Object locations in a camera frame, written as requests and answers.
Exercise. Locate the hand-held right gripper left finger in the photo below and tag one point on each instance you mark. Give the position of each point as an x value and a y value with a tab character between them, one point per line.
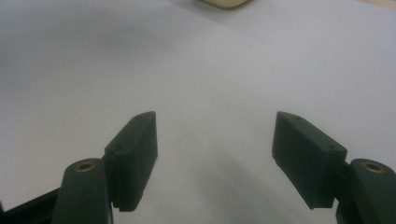
132	161

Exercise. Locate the beige wooden pen holder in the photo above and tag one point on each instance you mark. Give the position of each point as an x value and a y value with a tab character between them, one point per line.
225	3

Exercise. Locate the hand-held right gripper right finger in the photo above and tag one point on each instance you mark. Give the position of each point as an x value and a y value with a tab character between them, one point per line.
308	161

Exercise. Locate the white table cover board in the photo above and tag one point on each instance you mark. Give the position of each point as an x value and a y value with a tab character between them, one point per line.
202	68

